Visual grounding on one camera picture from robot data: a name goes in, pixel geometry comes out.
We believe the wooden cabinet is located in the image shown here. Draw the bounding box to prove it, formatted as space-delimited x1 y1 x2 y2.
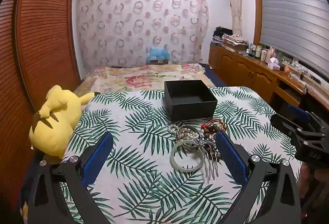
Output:
208 42 329 116

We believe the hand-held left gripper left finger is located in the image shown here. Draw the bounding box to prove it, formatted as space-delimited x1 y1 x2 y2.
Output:
27 132 115 224

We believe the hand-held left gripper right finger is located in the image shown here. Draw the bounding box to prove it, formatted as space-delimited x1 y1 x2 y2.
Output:
214 131 302 224

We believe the pale jade bangle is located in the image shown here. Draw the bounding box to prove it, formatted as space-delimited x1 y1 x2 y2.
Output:
170 140 205 175

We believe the blue plush toy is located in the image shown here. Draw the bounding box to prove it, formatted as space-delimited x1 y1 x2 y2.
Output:
147 46 170 65

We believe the yellow plush toy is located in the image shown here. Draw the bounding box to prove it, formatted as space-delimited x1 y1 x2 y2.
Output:
28 85 101 156

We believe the white tissue box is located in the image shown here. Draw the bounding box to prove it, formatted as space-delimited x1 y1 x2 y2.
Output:
267 57 281 70

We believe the silver flower hair comb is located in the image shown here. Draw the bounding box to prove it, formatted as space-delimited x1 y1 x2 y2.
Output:
197 136 219 184

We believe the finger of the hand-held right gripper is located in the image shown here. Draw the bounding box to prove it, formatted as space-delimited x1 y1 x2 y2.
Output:
287 104 312 124
270 113 305 137

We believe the black box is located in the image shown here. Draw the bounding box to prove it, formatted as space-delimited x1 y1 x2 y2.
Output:
164 80 218 121

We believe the row of cosmetic bottles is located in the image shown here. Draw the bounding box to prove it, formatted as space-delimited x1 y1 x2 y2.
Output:
248 43 268 61

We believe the wooden louvered wardrobe door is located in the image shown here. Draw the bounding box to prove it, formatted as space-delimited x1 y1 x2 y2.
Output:
0 0 81 188

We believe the palm leaf printed cloth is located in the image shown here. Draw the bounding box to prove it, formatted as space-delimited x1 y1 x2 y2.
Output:
58 86 300 224

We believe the wooden bead bracelet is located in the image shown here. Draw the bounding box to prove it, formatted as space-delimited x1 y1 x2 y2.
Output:
203 122 227 138

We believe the grey window blind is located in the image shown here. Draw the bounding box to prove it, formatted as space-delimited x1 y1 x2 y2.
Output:
257 0 329 72

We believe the beige curtain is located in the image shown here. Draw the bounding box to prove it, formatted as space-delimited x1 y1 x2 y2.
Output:
225 0 243 38

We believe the floral blanket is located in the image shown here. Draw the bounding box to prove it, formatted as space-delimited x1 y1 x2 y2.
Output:
73 63 216 93

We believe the navy bed sheet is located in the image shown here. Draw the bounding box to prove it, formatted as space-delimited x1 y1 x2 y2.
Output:
200 63 229 88

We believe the pearl necklace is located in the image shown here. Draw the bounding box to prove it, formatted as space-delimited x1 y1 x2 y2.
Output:
168 124 201 146

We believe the stack of folded clothes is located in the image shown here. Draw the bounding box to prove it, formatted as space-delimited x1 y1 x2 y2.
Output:
212 26 249 52

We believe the ring patterned curtain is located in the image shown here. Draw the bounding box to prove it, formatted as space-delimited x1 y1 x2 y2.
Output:
73 0 210 72

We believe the pink bottle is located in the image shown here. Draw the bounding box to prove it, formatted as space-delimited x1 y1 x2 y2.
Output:
266 46 277 62

